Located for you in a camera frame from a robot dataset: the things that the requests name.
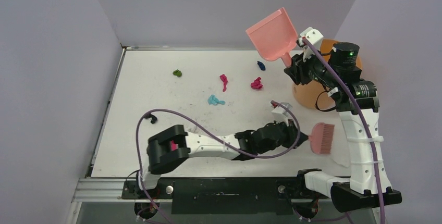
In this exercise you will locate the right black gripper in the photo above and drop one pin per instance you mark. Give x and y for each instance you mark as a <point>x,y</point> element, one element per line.
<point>294,67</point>

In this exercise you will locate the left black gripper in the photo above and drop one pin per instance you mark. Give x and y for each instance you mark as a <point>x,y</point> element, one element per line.
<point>291,132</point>

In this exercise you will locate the pink hand brush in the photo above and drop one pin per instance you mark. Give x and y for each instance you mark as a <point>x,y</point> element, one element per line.
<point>321,138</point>

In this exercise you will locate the pink plastic dustpan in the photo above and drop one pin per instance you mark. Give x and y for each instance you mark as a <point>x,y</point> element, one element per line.
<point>274,37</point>

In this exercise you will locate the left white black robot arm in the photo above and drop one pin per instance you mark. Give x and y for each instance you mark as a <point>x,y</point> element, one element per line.
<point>168,149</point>

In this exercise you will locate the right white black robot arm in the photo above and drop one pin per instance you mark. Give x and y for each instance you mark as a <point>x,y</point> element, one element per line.
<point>356,102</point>

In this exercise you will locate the orange plastic bucket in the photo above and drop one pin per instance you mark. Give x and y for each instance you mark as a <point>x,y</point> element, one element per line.
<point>306,95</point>

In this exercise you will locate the dark blue paper scrap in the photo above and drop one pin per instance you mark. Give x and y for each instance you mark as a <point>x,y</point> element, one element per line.
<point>261,65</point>

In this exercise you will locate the crumpled magenta paper scrap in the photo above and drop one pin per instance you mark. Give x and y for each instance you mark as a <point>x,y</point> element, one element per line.
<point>256,84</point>

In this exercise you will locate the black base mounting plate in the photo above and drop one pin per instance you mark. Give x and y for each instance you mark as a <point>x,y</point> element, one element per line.
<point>236,195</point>

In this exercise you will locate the long magenta paper scrap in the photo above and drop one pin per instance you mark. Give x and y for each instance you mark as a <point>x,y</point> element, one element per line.
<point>224,80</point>

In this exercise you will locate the cyan paper scrap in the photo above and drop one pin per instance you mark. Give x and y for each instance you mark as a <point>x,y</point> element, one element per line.
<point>213,100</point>

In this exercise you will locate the green paper scrap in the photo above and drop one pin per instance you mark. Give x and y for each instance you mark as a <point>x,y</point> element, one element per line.
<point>177,73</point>

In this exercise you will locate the silver base bolt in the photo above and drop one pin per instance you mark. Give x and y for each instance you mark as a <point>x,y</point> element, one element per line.
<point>169,189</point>

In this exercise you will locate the small black clip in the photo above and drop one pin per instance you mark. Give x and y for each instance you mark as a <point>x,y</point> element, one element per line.
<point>152,118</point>

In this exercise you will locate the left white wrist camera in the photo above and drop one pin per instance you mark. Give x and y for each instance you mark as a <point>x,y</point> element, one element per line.
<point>279,114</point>

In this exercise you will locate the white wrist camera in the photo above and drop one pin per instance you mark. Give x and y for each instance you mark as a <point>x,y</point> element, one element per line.
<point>279,114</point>
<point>315,38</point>

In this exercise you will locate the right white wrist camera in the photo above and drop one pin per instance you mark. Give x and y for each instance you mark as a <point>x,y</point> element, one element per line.
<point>315,38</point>

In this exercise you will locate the aluminium frame rail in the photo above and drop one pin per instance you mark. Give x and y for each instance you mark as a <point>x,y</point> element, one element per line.
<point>100,190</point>

